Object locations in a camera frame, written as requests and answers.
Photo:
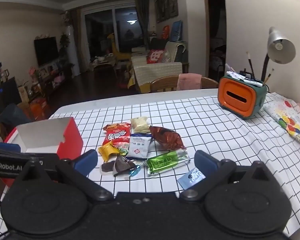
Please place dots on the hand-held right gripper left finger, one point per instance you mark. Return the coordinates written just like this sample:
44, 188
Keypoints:
86, 161

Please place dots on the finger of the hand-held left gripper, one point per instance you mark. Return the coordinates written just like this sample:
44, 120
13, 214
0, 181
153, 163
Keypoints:
5, 146

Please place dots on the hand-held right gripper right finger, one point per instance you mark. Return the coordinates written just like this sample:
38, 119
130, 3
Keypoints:
205, 161

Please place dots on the light blue sachet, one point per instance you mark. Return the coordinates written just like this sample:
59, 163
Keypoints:
191, 177

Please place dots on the red and white cardboard box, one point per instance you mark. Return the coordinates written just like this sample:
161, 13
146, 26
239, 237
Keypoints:
72, 140

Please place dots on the green snack bar packet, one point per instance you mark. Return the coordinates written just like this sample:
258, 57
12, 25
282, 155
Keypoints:
167, 163

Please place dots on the shiny brown snack packet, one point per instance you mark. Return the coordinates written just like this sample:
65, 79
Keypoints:
166, 137

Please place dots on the white and blue snack packet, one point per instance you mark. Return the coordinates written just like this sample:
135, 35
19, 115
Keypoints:
138, 147

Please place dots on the clear wrapped dark cookie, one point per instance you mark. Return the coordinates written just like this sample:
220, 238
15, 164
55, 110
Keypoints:
107, 168

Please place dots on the yellow snack packet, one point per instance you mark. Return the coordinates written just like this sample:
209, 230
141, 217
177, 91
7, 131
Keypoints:
107, 152

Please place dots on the white checked tablecloth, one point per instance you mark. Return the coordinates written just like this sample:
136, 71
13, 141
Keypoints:
215, 135

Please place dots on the dark blue cloth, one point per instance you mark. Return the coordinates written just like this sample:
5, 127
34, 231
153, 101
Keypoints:
13, 116

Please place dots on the black snack packet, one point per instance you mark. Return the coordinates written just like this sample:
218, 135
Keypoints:
123, 165

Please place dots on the small green white packet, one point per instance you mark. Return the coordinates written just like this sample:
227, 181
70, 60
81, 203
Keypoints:
123, 150

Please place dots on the red snack packet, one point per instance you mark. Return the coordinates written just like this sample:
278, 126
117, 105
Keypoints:
116, 135

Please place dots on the small blue candy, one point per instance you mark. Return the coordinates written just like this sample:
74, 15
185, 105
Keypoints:
134, 172

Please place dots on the cream cracker packet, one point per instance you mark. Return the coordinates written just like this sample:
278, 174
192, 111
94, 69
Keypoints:
140, 124

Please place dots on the orange and green tissue box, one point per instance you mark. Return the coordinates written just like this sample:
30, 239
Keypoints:
236, 96

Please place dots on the television cabinet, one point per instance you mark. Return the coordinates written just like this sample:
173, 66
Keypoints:
50, 80

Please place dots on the pink towel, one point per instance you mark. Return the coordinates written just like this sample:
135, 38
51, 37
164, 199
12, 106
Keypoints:
188, 81

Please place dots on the wooden chair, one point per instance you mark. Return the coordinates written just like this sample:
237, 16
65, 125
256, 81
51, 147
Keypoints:
165, 82

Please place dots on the colourful printed cloth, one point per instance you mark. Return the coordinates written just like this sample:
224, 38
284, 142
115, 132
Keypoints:
288, 120

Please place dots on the coffee table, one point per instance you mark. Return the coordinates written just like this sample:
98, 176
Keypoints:
103, 63

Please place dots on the sofa with cream cover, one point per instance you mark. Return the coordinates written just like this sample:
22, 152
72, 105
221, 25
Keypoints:
155, 72

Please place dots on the black television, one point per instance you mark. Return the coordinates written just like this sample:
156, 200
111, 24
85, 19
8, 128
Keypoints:
46, 51

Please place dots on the white tower air conditioner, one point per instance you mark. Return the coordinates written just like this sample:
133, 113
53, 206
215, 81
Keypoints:
71, 47

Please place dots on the yellow giraffe toy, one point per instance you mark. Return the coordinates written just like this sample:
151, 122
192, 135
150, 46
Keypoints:
116, 50

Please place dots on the red cushion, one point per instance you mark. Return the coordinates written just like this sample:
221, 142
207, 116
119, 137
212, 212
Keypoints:
156, 56

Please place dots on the tall green plant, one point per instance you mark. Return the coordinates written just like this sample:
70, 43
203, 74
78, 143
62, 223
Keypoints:
63, 42

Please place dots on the blue bag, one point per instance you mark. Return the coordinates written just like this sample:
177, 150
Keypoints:
176, 31

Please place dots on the orange bag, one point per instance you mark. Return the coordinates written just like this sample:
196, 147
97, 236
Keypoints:
165, 32

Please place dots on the silver desk lamp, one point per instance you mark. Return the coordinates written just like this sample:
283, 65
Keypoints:
280, 47

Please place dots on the grey curtain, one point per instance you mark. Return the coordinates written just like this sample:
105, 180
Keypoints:
142, 22

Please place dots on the dark wall paintings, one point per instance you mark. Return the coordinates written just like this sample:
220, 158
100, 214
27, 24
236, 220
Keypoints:
166, 1

